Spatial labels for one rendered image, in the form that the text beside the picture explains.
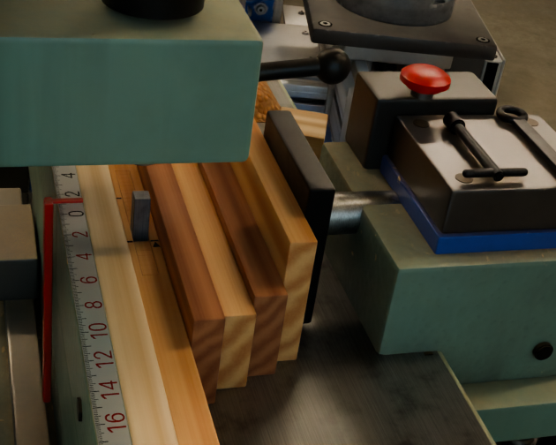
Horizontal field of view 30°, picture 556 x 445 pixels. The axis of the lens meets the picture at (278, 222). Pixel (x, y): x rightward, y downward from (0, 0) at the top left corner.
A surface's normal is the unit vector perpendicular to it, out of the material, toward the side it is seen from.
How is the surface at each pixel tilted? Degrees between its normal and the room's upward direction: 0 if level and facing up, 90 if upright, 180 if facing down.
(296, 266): 90
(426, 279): 90
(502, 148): 0
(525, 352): 90
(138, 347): 0
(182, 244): 0
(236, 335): 90
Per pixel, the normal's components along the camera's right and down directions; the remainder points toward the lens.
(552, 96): 0.12, -0.83
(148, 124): 0.26, 0.55
